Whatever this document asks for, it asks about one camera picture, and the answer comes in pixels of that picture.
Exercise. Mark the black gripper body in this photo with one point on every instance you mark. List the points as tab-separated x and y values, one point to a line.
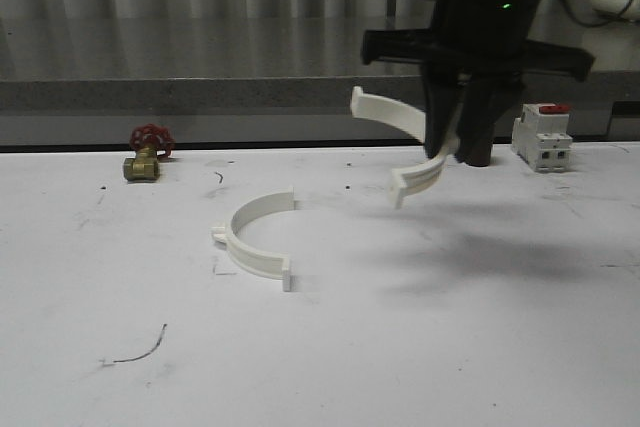
478	36

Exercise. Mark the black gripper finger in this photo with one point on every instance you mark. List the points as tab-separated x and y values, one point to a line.
486	99
444	89

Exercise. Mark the white half-ring pipe clamp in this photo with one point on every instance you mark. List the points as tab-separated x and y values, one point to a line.
259	262
409	180

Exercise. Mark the brass valve red handwheel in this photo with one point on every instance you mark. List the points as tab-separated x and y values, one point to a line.
151	144

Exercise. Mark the white circuit breaker red switch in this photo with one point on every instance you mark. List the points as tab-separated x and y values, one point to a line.
539	137

